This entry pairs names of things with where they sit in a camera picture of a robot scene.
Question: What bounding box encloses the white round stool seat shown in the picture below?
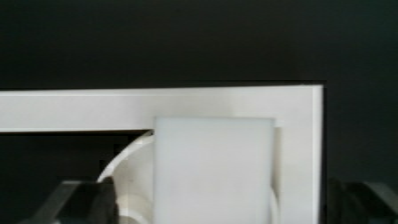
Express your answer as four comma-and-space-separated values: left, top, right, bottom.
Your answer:
97, 131, 154, 224

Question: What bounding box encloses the white barrier rail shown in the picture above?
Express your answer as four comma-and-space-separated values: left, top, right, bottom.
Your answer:
232, 85, 323, 224
0, 87, 234, 132

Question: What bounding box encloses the white stool leg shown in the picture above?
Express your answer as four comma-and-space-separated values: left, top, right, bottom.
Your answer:
152, 117, 273, 224

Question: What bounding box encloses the white front barrier rail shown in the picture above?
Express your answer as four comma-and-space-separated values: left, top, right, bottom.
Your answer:
0, 87, 234, 132

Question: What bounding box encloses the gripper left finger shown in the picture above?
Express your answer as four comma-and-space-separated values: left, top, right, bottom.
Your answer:
17, 177, 119, 224

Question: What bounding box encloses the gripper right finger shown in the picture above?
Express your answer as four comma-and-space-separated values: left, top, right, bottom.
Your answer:
325, 179, 398, 224

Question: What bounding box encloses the white right barrier rail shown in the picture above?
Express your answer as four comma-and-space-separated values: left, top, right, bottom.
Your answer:
232, 85, 323, 224

